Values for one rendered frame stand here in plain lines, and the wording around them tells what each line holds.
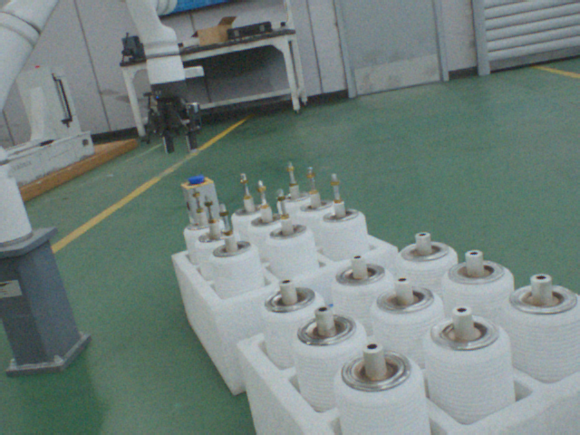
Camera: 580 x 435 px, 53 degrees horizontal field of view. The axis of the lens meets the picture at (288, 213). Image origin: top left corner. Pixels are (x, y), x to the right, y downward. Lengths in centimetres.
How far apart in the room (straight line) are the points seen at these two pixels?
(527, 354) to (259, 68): 558
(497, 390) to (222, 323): 54
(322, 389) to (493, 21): 553
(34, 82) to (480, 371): 441
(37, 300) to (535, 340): 104
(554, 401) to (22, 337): 112
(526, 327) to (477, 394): 11
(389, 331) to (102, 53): 611
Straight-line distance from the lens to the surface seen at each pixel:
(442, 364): 67
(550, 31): 621
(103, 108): 676
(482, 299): 81
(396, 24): 604
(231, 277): 108
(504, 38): 612
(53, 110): 478
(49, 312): 142
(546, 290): 75
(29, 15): 142
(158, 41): 125
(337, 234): 114
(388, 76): 605
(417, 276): 90
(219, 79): 627
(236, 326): 107
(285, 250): 110
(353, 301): 85
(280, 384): 79
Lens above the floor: 60
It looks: 16 degrees down
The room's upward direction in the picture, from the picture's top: 11 degrees counter-clockwise
